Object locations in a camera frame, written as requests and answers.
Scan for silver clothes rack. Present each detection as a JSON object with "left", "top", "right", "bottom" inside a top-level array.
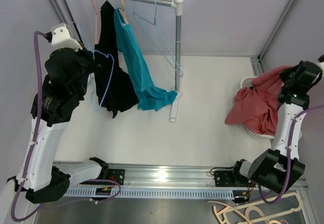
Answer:
[{"left": 61, "top": 0, "right": 184, "bottom": 123}]

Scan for pink plastic hanger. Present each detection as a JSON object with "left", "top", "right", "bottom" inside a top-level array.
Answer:
[{"left": 90, "top": 0, "right": 101, "bottom": 44}]

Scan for aluminium rail with mounts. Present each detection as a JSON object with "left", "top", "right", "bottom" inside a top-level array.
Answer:
[{"left": 50, "top": 160, "right": 309, "bottom": 192}]

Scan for salmon pink t shirt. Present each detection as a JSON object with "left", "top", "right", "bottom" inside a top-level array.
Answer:
[{"left": 224, "top": 65, "right": 292, "bottom": 136}]

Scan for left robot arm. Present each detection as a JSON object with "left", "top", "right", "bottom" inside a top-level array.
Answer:
[{"left": 16, "top": 48, "right": 109, "bottom": 204}]

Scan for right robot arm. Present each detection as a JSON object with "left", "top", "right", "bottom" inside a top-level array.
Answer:
[{"left": 230, "top": 59, "right": 323, "bottom": 196}]

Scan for beige wooden hanger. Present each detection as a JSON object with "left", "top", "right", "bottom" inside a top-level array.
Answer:
[{"left": 119, "top": 0, "right": 129, "bottom": 24}]

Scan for white laundry basket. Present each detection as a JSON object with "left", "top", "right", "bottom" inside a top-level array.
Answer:
[{"left": 239, "top": 76, "right": 304, "bottom": 140}]

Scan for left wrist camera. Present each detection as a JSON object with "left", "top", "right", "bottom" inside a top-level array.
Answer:
[{"left": 46, "top": 23, "right": 83, "bottom": 51}]

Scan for teal t shirt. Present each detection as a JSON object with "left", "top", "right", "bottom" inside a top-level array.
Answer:
[{"left": 113, "top": 8, "right": 177, "bottom": 111}]

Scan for light blue wire hanger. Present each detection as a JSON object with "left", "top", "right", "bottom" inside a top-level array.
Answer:
[
  {"left": 77, "top": 22, "right": 114, "bottom": 112},
  {"left": 133, "top": 0, "right": 184, "bottom": 77}
]

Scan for black t shirt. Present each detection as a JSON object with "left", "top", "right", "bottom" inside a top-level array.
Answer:
[{"left": 94, "top": 1, "right": 139, "bottom": 118}]

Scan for beige hangers on floor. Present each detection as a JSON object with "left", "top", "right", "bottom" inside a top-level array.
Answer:
[{"left": 208, "top": 193, "right": 303, "bottom": 223}]

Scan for white cable duct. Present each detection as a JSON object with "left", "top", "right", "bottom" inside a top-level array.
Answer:
[{"left": 64, "top": 187, "right": 249, "bottom": 200}]

